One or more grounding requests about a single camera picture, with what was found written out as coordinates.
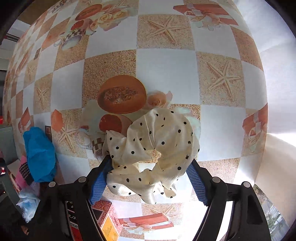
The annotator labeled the blue mesh cloth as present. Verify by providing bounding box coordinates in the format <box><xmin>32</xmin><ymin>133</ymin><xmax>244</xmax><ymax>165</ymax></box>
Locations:
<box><xmin>23</xmin><ymin>127</ymin><xmax>57</xmax><ymax>182</ymax></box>

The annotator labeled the light blue fluffy item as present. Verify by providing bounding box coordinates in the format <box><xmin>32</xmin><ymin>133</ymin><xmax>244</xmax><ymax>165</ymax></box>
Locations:
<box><xmin>17</xmin><ymin>187</ymin><xmax>40</xmax><ymax>223</ymax></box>

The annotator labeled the red orange carton box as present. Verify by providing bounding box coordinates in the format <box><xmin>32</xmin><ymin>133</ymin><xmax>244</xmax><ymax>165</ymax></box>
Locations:
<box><xmin>92</xmin><ymin>200</ymin><xmax>122</xmax><ymax>241</ymax></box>

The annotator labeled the patterned vinyl tablecloth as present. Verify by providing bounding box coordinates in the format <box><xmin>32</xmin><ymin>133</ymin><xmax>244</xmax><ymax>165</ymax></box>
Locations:
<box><xmin>1</xmin><ymin>1</ymin><xmax>270</xmax><ymax>240</ymax></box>

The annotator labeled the cream polka dot scarf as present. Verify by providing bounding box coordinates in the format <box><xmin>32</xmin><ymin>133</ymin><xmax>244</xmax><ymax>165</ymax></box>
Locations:
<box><xmin>103</xmin><ymin>108</ymin><xmax>201</xmax><ymax>204</ymax></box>

